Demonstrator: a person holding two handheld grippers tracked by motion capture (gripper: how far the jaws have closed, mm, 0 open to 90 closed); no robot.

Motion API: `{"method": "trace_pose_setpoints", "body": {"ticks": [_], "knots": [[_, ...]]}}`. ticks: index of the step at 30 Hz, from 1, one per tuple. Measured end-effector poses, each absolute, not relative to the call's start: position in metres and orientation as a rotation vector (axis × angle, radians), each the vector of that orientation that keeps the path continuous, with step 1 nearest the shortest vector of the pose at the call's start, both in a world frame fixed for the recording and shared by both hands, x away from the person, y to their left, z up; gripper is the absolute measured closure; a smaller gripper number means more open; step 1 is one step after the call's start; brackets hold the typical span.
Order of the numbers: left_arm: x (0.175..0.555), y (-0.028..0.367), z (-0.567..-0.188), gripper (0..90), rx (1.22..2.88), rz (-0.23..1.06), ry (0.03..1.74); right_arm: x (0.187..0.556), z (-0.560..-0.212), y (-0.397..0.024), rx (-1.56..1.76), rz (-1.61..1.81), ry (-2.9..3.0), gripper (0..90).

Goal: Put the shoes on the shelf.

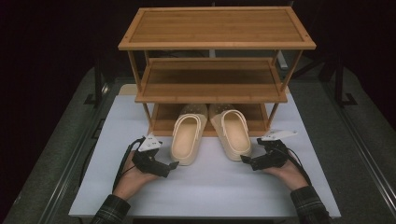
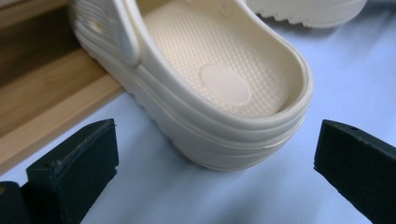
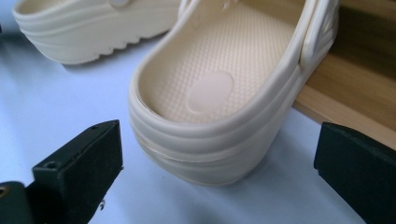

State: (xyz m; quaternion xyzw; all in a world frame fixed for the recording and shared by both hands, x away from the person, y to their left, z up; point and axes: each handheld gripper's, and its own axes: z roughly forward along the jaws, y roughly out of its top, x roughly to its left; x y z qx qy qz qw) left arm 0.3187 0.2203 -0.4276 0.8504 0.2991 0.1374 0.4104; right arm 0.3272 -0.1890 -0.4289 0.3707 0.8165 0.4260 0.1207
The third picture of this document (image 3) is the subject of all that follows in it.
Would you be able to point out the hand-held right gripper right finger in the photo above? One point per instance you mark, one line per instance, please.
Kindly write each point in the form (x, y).
(358, 168)

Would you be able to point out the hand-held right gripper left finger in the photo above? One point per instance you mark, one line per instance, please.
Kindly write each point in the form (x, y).
(81, 168)

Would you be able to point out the wooden three-tier shoe rack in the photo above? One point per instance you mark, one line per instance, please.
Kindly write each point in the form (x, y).
(358, 93)

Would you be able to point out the beige foam clog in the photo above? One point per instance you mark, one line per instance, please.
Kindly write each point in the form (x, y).
(218, 102)
(93, 31)

